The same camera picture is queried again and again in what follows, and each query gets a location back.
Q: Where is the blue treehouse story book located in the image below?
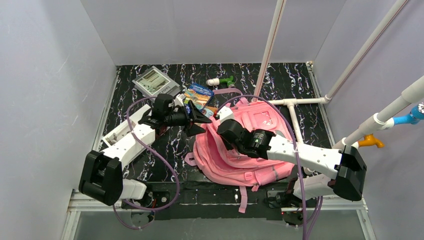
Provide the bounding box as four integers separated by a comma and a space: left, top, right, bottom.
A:
183, 83, 214, 111

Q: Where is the pink student backpack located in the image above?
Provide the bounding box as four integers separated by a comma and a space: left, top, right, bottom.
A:
184, 97, 294, 214

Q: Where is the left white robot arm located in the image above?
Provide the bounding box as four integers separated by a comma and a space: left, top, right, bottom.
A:
78, 93, 212, 206

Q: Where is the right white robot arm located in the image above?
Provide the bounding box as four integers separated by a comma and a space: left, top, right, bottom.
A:
217, 119, 367, 202

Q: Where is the orange thin book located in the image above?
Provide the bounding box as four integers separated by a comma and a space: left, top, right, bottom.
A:
202, 106, 217, 118

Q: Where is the grey furniture catalogue book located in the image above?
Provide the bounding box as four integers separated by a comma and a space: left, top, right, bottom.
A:
132, 66, 181, 97

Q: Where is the green and white faucet toy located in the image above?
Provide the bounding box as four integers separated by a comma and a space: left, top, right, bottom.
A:
206, 75, 235, 88

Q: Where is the orange tap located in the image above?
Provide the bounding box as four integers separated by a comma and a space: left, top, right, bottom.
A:
357, 134, 385, 148

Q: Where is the blue tap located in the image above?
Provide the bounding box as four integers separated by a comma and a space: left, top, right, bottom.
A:
393, 102, 424, 125

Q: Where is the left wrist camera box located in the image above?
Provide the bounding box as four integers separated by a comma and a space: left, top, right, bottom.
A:
173, 93, 186, 107

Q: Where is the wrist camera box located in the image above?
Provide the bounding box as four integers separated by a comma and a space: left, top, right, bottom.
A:
215, 106, 235, 123
173, 93, 186, 107

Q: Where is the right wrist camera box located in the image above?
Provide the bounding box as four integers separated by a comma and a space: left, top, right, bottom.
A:
215, 106, 235, 123

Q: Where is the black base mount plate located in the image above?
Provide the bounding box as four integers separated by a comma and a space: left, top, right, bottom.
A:
120, 180, 319, 221

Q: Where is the aluminium rail frame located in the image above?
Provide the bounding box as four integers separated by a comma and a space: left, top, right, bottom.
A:
61, 192, 376, 240

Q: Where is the white PVC pipe frame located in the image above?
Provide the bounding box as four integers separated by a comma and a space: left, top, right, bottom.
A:
252, 0, 424, 176

